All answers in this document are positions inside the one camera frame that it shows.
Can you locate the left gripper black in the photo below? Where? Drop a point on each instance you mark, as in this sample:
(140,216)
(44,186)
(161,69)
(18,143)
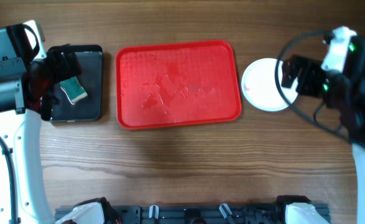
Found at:
(64,71)

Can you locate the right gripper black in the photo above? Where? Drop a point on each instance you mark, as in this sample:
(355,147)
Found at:
(304,75)

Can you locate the green yellow sponge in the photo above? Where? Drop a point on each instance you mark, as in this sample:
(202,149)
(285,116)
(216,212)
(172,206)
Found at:
(73,90)

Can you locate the white plate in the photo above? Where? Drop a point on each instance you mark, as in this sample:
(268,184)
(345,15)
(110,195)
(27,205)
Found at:
(259,86)

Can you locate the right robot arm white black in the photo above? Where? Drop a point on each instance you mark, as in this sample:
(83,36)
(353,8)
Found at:
(341,89)

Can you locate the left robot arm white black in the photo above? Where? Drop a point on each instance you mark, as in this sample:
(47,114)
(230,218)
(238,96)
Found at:
(22,192)

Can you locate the black plastic tray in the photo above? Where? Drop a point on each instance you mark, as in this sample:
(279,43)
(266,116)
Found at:
(60,109)

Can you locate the red plastic tray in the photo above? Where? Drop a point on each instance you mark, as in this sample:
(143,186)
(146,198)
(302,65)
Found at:
(179,84)

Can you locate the black mounting rail base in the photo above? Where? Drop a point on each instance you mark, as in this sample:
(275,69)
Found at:
(250,213)

